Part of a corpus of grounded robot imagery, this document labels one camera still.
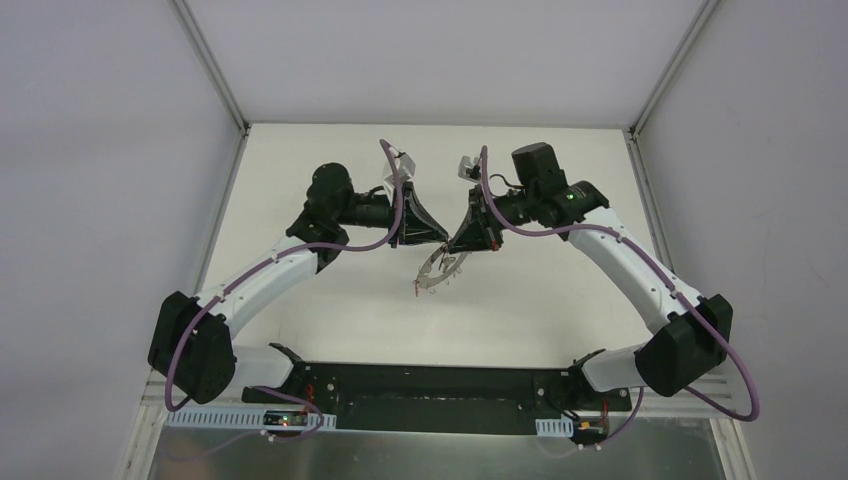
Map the metal key ring disc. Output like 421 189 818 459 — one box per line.
413 242 470 297

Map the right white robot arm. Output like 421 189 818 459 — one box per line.
448 142 733 410

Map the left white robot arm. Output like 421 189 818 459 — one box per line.
147 163 448 405

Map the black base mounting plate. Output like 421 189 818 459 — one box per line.
278 362 633 435

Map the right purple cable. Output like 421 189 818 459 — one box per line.
478 145 761 458

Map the purple cable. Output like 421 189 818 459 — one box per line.
478 145 761 458
163 139 405 443

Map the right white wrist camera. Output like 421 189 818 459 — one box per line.
457 155 483 184

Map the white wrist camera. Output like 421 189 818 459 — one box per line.
382 150 416 197
457 155 483 184

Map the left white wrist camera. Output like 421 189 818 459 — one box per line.
382 150 416 197

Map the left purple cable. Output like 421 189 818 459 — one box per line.
163 139 405 443

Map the right white cable duct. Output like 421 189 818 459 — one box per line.
535 416 574 438

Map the white cable duct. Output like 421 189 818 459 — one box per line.
164 405 337 432
535 416 574 438

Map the left white cable duct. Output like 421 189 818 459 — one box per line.
164 405 337 432

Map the aluminium frame rail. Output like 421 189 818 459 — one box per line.
638 374 735 418

